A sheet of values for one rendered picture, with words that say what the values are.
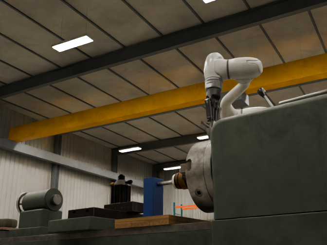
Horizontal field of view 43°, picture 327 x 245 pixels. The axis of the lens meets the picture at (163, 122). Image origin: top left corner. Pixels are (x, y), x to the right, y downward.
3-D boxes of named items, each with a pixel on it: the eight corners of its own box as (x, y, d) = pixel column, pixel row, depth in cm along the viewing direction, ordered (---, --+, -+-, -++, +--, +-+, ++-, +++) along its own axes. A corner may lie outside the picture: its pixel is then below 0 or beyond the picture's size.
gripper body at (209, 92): (211, 96, 215) (210, 112, 212) (202, 89, 209) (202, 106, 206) (224, 93, 211) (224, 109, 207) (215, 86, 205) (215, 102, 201)
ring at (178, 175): (200, 170, 193) (183, 173, 198) (189, 166, 186) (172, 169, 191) (200, 190, 190) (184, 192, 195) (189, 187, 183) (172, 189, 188)
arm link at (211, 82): (201, 79, 212) (201, 90, 209) (216, 75, 206) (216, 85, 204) (210, 87, 218) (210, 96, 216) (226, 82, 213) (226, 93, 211)
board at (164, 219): (213, 230, 196) (213, 221, 197) (168, 224, 168) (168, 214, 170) (162, 233, 213) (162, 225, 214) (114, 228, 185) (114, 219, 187)
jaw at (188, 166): (207, 168, 182) (192, 159, 174) (206, 179, 180) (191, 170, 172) (186, 171, 189) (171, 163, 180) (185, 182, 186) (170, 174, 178)
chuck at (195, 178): (243, 211, 189) (235, 143, 197) (207, 211, 164) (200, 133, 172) (225, 212, 194) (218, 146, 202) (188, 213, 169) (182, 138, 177)
